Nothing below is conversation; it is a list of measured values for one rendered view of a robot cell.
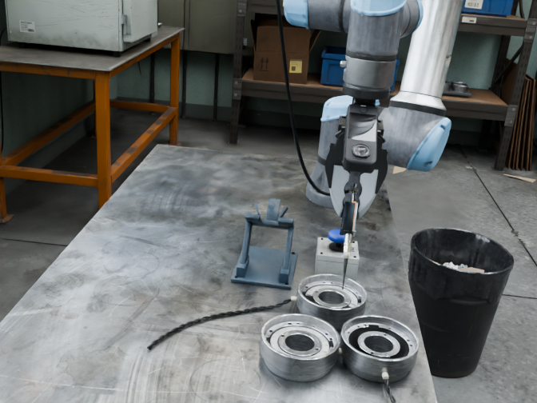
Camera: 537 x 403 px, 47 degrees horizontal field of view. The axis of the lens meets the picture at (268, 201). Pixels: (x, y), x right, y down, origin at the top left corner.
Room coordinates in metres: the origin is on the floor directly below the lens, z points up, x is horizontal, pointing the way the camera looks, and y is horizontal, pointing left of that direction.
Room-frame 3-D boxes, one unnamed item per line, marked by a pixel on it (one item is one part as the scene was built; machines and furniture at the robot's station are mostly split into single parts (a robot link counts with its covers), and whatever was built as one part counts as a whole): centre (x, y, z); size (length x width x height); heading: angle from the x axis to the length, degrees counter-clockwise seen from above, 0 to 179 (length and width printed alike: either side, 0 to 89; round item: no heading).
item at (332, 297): (0.82, -0.11, 0.82); 0.10 x 0.10 x 0.04
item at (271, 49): (4.42, -0.01, 0.64); 0.49 x 0.40 x 0.37; 92
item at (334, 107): (1.31, -0.16, 0.97); 0.13 x 0.12 x 0.14; 65
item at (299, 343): (0.70, -0.06, 0.82); 0.10 x 0.10 x 0.04
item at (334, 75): (4.42, -0.55, 0.56); 0.52 x 0.38 x 0.22; 84
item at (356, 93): (0.95, -0.13, 1.07); 0.09 x 0.08 x 0.12; 174
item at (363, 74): (0.94, -0.13, 1.15); 0.08 x 0.08 x 0.05
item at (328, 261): (0.97, -0.13, 0.82); 0.08 x 0.07 x 0.05; 177
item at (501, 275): (1.89, -0.66, 0.21); 0.34 x 0.34 x 0.43
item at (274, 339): (0.70, -0.06, 0.82); 0.08 x 0.08 x 0.02
